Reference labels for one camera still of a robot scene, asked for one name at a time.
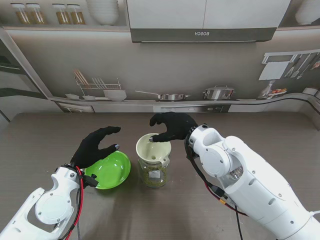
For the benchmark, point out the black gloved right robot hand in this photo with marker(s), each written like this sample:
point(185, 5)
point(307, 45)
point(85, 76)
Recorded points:
point(178, 126)

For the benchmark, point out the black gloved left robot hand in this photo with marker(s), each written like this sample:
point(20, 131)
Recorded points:
point(91, 150)

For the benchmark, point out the green plastic bowl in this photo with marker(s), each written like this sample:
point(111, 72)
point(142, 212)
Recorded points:
point(112, 170)

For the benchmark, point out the cream plastic funnel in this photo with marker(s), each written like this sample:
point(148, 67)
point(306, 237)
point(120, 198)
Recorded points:
point(150, 150)

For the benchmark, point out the mung beans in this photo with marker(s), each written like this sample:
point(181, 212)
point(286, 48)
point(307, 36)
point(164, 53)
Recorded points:
point(153, 176)

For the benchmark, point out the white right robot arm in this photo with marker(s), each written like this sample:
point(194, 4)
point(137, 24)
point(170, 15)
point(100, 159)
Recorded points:
point(250, 172)

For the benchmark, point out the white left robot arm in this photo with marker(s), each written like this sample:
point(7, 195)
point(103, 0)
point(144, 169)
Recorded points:
point(47, 202)

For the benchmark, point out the clear glass jar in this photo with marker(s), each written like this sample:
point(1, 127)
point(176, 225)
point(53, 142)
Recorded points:
point(155, 176)

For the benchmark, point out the printed kitchen backdrop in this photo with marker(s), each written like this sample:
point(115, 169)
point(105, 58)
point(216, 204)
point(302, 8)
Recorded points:
point(175, 70)

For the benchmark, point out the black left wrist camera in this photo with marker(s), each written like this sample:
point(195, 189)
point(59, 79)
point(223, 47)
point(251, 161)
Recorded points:
point(90, 180)

